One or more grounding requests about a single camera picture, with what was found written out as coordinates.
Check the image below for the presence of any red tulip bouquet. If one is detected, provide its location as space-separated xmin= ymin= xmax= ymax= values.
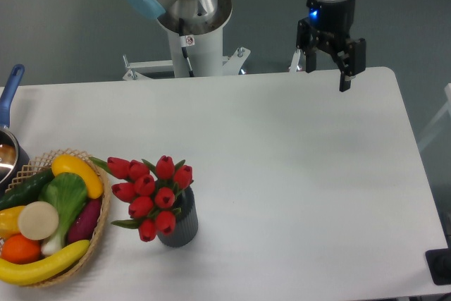
xmin=91 ymin=155 xmax=194 ymax=242

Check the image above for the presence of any yellow banana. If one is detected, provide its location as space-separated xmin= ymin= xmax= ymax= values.
xmin=1 ymin=240 xmax=90 ymax=286

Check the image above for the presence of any green bok choy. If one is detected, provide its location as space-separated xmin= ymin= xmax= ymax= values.
xmin=38 ymin=173 xmax=87 ymax=257

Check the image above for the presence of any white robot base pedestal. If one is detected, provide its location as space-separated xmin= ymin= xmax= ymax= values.
xmin=123 ymin=25 xmax=251 ymax=81

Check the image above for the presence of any black clamp at table edge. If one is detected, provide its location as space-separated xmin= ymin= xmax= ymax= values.
xmin=425 ymin=248 xmax=450 ymax=285

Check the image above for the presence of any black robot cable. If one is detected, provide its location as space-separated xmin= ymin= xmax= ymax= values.
xmin=177 ymin=18 xmax=195 ymax=78

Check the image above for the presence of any orange fruit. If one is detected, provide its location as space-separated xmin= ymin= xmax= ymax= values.
xmin=1 ymin=234 xmax=41 ymax=264

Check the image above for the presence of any purple sweet potato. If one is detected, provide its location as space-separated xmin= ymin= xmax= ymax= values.
xmin=67 ymin=199 xmax=101 ymax=244

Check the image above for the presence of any woven wicker basket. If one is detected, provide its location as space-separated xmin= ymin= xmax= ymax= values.
xmin=8 ymin=149 xmax=111 ymax=288

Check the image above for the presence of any blue handled saucepan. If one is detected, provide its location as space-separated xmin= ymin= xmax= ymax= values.
xmin=1 ymin=64 xmax=29 ymax=196

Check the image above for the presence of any dark grey ribbed vase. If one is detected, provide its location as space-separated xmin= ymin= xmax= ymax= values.
xmin=157 ymin=186 xmax=199 ymax=247

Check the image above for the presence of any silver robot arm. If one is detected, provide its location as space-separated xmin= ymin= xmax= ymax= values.
xmin=126 ymin=0 xmax=366 ymax=92

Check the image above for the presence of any dark green cucumber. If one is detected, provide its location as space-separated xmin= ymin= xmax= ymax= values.
xmin=1 ymin=168 xmax=54 ymax=210

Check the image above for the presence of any yellow bell pepper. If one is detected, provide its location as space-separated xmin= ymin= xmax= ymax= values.
xmin=0 ymin=206 xmax=25 ymax=239

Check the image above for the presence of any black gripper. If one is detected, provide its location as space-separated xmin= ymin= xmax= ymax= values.
xmin=296 ymin=0 xmax=366 ymax=92

